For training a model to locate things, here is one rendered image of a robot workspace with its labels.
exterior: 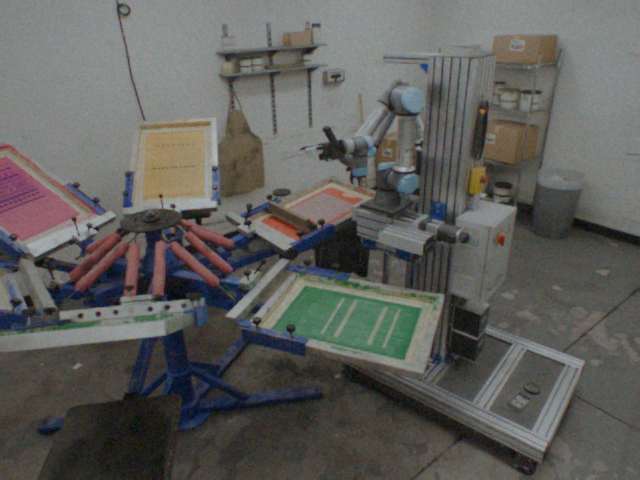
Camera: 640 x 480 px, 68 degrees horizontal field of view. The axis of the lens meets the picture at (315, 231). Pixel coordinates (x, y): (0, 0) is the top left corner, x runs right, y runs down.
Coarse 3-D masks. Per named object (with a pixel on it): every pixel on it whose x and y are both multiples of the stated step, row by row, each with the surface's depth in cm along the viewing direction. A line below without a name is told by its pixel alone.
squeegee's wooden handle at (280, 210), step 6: (270, 204) 306; (276, 204) 302; (270, 210) 309; (276, 210) 303; (282, 210) 296; (288, 210) 292; (282, 216) 299; (288, 216) 293; (294, 216) 287; (300, 216) 283; (294, 222) 290; (300, 222) 284; (306, 222) 279
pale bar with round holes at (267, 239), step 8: (232, 216) 301; (240, 216) 300; (256, 232) 278; (264, 232) 277; (264, 240) 274; (272, 240) 268; (280, 240) 266; (272, 248) 268; (280, 248) 260; (288, 248) 258
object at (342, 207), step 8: (344, 200) 316; (352, 200) 314; (360, 200) 312; (328, 208) 309; (336, 208) 308; (344, 208) 306; (312, 216) 303; (320, 216) 302; (328, 216) 300; (336, 216) 298; (344, 216) 297; (288, 232) 290; (296, 240) 281
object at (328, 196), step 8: (320, 192) 332; (328, 192) 330; (336, 192) 328; (344, 192) 326; (304, 200) 325; (312, 200) 323; (320, 200) 321; (328, 200) 319; (336, 200) 318; (288, 208) 318; (296, 208) 316; (304, 208) 315; (312, 208) 313; (320, 208) 311; (272, 216) 312; (304, 216) 305; (272, 224) 302; (280, 224) 300; (288, 224) 299
